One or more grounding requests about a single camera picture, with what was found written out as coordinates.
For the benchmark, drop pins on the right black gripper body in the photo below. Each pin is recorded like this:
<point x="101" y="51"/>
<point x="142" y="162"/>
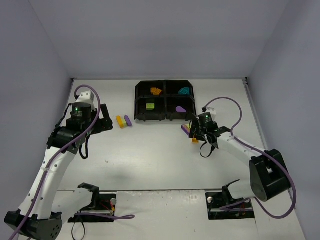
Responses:
<point x="196" y="128"/>

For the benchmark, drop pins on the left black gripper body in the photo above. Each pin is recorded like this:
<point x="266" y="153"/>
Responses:
<point x="102" y="119"/>

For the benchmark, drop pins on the orange translucent lego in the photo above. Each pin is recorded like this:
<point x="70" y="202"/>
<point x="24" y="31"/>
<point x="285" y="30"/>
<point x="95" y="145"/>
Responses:
<point x="195" y="141"/>

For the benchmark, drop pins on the purple and lime lego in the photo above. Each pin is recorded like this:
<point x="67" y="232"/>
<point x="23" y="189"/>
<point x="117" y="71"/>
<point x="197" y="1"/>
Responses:
<point x="186" y="128"/>

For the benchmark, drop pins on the orange long lego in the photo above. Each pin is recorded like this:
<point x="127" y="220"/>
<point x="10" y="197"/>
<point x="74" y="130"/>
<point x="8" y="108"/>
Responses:
<point x="119" y="121"/>

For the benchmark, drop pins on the lime small lego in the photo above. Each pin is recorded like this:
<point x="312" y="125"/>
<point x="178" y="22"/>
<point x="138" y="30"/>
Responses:
<point x="124" y="122"/>

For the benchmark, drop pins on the purple studded lego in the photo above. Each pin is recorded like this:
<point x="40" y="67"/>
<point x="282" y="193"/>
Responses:
<point x="127" y="121"/>

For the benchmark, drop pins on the purple rounded lego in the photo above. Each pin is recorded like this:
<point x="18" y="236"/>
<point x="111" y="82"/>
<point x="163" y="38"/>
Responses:
<point x="180" y="109"/>

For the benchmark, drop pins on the teal two-stud lego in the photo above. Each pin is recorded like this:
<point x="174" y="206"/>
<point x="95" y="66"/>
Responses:
<point x="183" y="91"/>

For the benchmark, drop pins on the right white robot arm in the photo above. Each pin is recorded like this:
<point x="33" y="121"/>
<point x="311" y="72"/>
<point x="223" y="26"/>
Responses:
<point x="267" y="176"/>

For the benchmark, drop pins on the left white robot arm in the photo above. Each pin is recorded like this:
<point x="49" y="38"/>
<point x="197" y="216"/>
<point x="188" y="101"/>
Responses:
<point x="39" y="217"/>

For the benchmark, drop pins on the black four-compartment tray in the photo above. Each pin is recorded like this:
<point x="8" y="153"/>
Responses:
<point x="166" y="102"/>

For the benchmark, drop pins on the teal lego in tray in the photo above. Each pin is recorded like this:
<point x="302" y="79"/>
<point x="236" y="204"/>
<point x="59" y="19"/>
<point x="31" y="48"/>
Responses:
<point x="187" y="89"/>

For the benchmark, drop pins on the lime lego in tray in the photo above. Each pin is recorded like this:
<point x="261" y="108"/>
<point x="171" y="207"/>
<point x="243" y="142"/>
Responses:
<point x="150" y="106"/>

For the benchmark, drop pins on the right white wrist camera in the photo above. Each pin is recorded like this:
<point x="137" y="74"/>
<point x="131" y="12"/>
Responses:
<point x="210" y="110"/>

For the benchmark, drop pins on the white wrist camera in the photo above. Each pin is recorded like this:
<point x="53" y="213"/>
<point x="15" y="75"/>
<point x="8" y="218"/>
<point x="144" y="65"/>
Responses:
<point x="85" y="97"/>
<point x="210" y="110"/>

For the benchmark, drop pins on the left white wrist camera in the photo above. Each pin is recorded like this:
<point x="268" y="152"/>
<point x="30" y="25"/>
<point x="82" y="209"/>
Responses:
<point x="85" y="97"/>

